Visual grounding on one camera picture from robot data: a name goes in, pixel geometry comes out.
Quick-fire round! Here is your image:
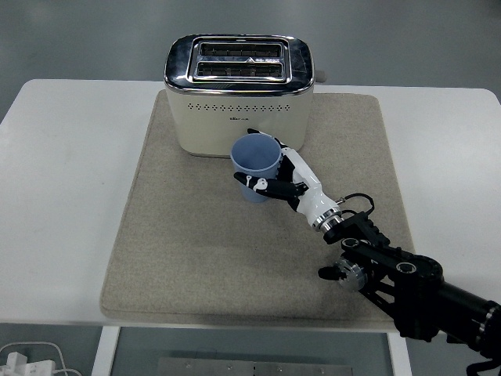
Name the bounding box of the beige fabric mat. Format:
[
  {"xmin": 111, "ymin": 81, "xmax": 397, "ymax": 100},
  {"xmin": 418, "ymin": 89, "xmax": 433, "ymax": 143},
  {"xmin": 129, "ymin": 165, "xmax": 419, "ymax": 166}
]
[{"xmin": 99, "ymin": 89, "xmax": 431, "ymax": 329}]

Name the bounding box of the grey metal plate with screws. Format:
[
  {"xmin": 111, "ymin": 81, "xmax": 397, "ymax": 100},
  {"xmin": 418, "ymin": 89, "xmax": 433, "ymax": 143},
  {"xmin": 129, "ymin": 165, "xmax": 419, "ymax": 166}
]
[{"xmin": 156, "ymin": 356, "xmax": 355, "ymax": 376}]

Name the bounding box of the white table leg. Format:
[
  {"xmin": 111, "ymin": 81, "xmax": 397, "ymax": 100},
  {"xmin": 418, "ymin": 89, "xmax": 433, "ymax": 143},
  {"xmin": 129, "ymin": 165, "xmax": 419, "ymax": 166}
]
[
  {"xmin": 387, "ymin": 331, "xmax": 413, "ymax": 376},
  {"xmin": 90, "ymin": 325, "xmax": 122, "ymax": 376}
]

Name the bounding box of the blue ribbed plastic cup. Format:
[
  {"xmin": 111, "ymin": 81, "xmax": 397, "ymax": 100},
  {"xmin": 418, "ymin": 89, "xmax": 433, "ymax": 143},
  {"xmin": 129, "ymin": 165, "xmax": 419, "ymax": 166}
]
[{"xmin": 229, "ymin": 132, "xmax": 283, "ymax": 204}]

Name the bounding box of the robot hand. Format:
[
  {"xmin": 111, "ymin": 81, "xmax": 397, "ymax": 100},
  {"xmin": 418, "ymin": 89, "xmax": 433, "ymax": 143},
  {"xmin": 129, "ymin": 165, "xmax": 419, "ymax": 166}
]
[{"xmin": 233, "ymin": 128, "xmax": 341, "ymax": 229}]

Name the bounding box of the white power strip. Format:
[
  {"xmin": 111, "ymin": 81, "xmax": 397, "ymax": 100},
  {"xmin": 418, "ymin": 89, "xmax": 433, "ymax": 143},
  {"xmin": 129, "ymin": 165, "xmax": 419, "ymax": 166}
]
[{"xmin": 0, "ymin": 351, "xmax": 56, "ymax": 376}]

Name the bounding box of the cream and chrome toaster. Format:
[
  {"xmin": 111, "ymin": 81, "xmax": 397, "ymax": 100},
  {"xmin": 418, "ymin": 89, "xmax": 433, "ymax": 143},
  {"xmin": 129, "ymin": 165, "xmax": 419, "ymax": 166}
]
[{"xmin": 163, "ymin": 34, "xmax": 327, "ymax": 160}]

